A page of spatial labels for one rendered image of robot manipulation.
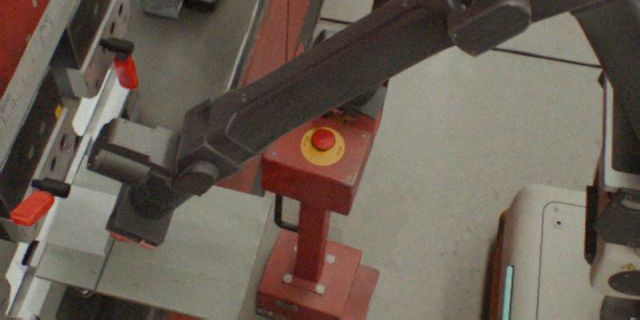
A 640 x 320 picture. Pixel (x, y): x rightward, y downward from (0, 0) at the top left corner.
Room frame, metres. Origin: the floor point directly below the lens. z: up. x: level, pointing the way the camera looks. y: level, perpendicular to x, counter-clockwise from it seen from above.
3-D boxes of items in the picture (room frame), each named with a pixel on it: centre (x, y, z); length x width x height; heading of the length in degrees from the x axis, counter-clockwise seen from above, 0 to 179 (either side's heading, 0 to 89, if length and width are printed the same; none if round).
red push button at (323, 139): (0.76, 0.00, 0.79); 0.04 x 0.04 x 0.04
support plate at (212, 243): (0.48, 0.20, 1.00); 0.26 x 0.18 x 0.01; 82
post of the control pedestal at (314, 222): (0.81, 0.00, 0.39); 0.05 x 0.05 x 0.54; 77
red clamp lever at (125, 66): (0.64, 0.26, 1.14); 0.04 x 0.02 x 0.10; 82
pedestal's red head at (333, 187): (0.81, 0.00, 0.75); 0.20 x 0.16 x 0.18; 167
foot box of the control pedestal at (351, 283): (0.80, -0.03, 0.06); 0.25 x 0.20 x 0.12; 77
